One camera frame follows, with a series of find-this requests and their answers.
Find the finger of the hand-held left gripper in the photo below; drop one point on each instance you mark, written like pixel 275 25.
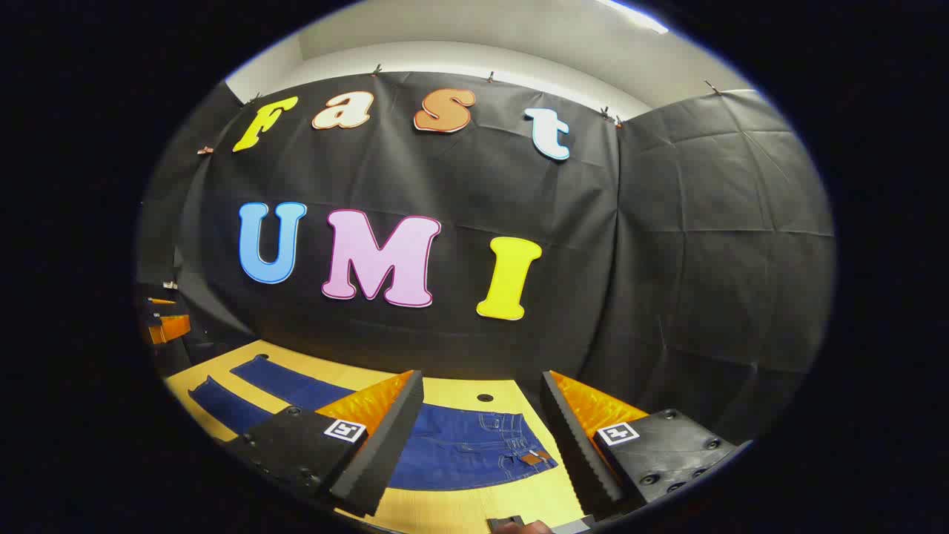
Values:
pixel 159 293
pixel 170 328

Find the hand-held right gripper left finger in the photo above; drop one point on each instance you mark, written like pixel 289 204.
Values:
pixel 385 452

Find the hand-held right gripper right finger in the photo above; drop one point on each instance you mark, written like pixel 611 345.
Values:
pixel 584 463

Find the black backdrop cloth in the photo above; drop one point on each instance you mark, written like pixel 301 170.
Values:
pixel 667 259

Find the blue denim jeans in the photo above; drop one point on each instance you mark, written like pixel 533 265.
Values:
pixel 460 452

